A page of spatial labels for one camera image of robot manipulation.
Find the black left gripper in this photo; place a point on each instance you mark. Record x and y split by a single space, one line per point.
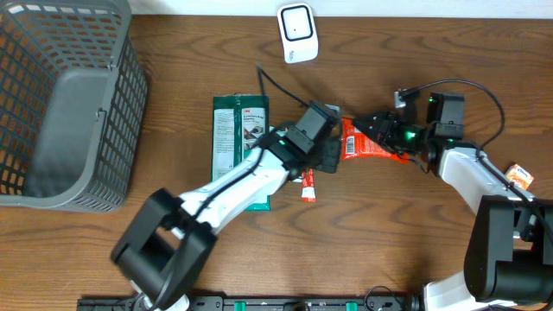
334 159

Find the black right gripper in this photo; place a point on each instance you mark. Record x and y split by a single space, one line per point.
386 130

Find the red snack bag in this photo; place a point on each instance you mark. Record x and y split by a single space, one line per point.
355 144

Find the red and white snack packet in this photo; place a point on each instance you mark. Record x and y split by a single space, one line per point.
308 186

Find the green and white package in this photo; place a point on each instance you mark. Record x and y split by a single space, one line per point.
238 121

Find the orange and white snack packet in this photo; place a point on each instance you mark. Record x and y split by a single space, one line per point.
519 176

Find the light green wipes pack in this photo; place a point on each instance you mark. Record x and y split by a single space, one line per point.
298 179

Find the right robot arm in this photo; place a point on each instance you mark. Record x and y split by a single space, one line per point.
509 255

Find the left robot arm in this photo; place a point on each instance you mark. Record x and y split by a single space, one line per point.
166 246

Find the white barcode scanner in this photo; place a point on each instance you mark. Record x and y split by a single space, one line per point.
298 33

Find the grey plastic mesh basket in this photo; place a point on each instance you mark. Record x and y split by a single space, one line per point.
73 97

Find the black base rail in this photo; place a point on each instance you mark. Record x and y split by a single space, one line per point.
217 303

